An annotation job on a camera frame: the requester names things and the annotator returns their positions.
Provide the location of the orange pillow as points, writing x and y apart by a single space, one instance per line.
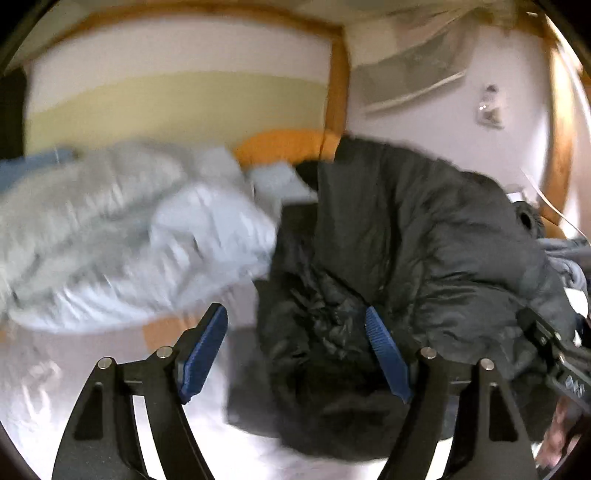
277 145

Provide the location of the wooden bed frame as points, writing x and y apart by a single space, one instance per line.
337 92

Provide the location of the blue pillow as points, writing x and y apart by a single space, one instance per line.
27 170

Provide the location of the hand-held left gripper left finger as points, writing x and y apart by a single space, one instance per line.
203 355

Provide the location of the white wall hook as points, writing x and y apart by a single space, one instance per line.
491 113

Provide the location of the white bed sheet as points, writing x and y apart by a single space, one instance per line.
69 369

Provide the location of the light blue duvet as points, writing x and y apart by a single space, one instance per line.
138 230

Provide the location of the white net curtain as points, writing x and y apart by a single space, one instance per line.
415 69

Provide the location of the person's right hand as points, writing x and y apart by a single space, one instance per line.
561 429

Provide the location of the grey folded clothing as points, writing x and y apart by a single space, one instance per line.
568 263

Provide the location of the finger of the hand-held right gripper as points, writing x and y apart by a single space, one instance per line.
540 330

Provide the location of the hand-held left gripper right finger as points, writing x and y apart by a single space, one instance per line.
388 355

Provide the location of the black puffer jacket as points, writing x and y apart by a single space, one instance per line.
415 240

